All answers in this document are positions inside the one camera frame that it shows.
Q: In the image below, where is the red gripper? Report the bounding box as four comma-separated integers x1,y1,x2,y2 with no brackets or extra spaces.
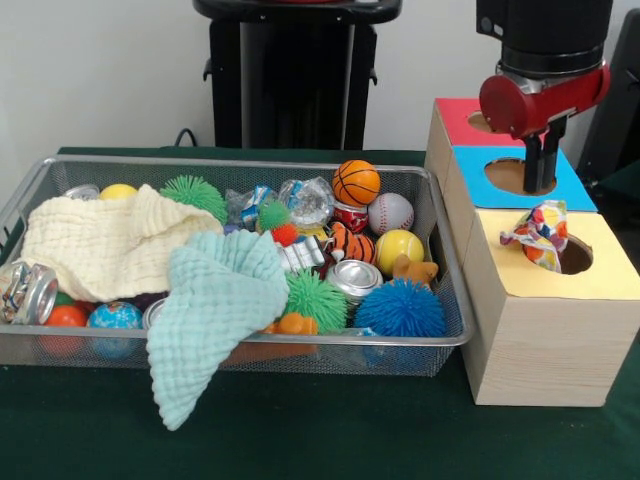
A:
478,59,612,195

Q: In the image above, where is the colourful spotted fabric scrap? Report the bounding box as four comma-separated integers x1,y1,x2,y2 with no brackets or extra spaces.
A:
499,199,570,274

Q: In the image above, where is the mint muslin cloth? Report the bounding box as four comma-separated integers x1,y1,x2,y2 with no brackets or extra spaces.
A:
146,230,290,432

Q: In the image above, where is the wooden box with three holes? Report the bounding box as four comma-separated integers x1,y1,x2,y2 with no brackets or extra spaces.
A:
423,97,640,407

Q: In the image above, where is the shallow clear mesh bin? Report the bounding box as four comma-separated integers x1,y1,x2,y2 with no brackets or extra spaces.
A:
0,154,475,379

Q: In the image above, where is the black monitor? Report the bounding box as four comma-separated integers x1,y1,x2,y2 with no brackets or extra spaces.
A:
577,7,640,174

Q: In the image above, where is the white baseball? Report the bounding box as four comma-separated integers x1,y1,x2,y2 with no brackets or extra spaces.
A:
368,193,416,236

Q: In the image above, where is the yellow tennis ball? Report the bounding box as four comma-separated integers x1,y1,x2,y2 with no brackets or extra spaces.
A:
374,229,426,277

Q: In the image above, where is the small orange basketball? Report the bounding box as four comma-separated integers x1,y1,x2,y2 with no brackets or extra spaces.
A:
332,159,382,209

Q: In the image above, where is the orange tiger plush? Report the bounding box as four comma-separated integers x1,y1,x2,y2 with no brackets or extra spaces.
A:
327,223,377,265

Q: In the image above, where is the blue spiky ball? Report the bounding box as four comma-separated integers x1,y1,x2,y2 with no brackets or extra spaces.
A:
354,279,446,337

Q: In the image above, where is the silver drink can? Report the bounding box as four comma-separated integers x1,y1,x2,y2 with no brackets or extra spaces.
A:
324,259,385,304

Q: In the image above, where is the green spiky ball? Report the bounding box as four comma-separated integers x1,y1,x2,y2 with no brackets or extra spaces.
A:
159,174,229,224
284,269,349,334

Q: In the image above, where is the dark green table cloth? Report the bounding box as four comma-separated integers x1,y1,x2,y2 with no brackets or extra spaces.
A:
0,146,640,480

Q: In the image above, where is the cream muslin cloth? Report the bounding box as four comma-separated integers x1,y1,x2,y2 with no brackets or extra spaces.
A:
22,183,225,305

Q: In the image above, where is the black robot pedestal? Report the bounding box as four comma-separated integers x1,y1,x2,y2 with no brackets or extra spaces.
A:
192,0,404,150

